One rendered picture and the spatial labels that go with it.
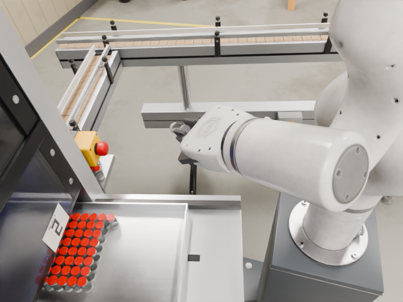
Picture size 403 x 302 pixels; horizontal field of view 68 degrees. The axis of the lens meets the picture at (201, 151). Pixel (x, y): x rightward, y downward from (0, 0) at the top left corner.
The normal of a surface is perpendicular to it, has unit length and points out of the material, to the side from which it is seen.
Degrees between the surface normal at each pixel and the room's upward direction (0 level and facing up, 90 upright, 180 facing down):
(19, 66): 90
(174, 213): 0
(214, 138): 32
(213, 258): 0
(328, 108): 72
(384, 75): 121
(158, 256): 0
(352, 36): 82
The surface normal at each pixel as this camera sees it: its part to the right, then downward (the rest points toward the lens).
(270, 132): -0.52, -0.69
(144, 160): -0.07, -0.67
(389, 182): -0.90, 0.37
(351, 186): 0.54, 0.22
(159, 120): -0.06, 0.75
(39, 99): 1.00, 0.00
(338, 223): -0.37, 0.71
